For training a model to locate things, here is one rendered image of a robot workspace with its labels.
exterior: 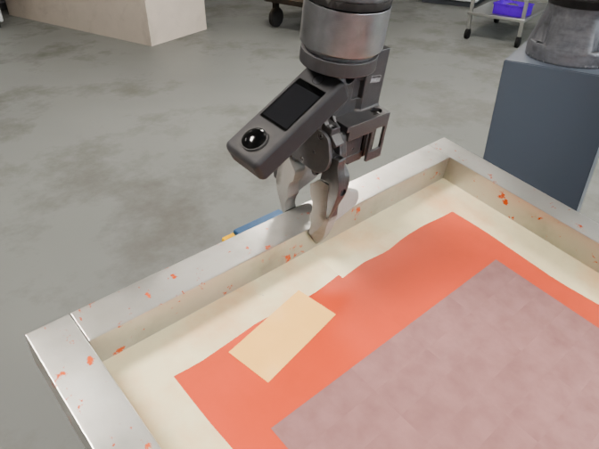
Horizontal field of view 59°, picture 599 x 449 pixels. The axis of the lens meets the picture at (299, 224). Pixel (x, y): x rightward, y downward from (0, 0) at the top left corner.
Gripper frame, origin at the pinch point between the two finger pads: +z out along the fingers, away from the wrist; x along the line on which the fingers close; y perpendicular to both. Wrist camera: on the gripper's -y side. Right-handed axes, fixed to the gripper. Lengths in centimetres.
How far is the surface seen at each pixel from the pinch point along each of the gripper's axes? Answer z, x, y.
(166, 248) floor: 135, 134, 54
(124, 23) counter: 169, 473, 205
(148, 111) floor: 158, 288, 129
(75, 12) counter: 179, 547, 186
